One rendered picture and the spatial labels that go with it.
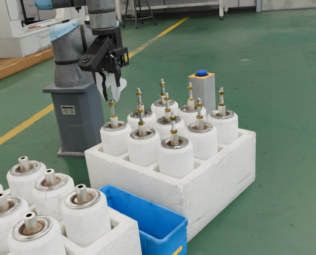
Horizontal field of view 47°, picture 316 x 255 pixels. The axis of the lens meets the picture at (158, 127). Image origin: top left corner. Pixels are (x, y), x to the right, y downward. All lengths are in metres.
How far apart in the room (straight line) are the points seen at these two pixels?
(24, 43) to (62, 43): 2.23
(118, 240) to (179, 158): 0.28
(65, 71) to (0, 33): 2.31
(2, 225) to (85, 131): 0.76
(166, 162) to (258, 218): 0.33
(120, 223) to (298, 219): 0.53
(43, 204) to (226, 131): 0.57
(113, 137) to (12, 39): 2.66
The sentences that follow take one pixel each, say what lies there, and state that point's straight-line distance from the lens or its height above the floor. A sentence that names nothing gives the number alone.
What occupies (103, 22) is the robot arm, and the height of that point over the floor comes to 0.56.
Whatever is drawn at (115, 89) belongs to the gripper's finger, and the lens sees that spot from 1.07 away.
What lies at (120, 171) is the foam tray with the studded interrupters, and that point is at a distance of 1.07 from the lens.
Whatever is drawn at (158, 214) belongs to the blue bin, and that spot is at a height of 0.10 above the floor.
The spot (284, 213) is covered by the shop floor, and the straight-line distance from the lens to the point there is 1.15.
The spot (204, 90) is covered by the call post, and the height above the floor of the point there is 0.27.
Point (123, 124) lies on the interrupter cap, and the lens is 1.14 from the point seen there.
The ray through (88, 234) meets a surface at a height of 0.19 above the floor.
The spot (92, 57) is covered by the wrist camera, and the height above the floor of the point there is 0.48.
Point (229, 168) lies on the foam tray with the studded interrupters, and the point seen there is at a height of 0.13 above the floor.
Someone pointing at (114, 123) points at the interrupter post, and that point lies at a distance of 1.12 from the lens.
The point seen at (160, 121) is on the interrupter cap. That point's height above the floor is 0.25.
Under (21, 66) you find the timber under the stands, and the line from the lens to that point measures 3.48.
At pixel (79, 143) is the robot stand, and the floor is 0.06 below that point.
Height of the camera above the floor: 0.67
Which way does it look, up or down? 23 degrees down
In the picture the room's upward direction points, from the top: 6 degrees counter-clockwise
